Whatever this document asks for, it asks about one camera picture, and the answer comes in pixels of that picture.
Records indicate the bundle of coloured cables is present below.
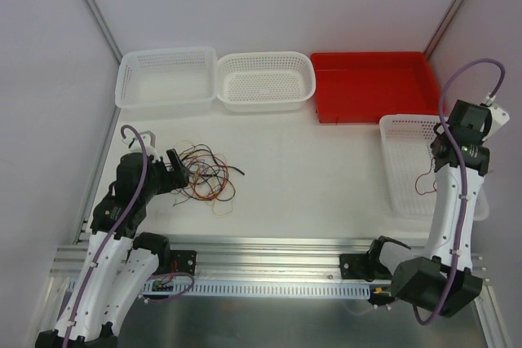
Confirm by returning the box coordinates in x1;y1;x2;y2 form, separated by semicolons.
170;142;246;218

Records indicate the red cable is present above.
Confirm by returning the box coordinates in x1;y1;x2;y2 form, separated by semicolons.
414;155;440;196

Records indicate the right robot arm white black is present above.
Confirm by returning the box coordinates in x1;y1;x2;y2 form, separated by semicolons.
391;100;492;325

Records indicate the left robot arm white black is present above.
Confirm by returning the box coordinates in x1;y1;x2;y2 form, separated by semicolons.
35;149;189;347

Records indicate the translucent white square-hole basket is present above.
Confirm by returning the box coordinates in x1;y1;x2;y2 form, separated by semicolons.
115;46;218;110

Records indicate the white round-hole basket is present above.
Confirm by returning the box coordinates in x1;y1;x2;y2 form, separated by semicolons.
217;51;316;113

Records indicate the red plastic tray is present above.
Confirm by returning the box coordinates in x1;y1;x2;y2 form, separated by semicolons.
311;51;440;124

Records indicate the white basket on right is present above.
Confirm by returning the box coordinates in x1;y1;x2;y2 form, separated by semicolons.
378;114;490;221

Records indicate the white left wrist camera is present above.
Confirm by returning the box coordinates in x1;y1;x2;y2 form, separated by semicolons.
122;130;160;161

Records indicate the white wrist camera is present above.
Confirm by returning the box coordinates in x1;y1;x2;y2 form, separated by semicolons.
122;130;160;161
481;95;510;141

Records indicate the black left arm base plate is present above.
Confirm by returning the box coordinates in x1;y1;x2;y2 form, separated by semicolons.
152;249;197;276

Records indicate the aluminium mounting rail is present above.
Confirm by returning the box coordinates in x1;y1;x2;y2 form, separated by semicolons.
51;236;490;284

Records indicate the white slotted cable duct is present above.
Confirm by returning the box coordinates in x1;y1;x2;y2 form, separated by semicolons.
140;279;371;300

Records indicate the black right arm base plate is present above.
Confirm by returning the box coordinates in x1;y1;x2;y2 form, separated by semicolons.
338;253;392;282

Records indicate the aluminium corner post left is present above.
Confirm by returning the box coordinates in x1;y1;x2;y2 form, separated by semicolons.
83;0;123;64

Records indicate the aluminium corner post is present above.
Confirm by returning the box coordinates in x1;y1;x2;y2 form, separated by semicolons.
83;0;123;64
423;0;466;59

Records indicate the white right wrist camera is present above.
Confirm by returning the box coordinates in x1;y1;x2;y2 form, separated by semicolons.
481;95;510;141

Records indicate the aluminium corner post right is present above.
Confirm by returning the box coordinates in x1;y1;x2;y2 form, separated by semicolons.
423;0;466;59

